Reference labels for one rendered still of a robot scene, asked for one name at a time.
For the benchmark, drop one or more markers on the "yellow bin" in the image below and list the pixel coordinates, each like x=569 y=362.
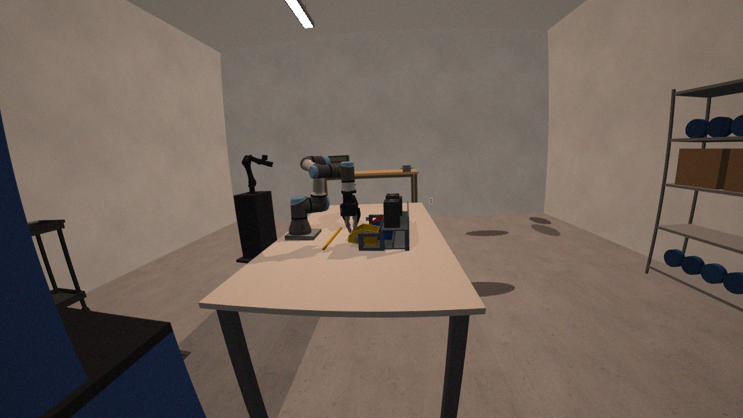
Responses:
x=368 y=241

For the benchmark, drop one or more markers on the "blue open bin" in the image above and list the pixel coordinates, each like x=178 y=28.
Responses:
x=387 y=234

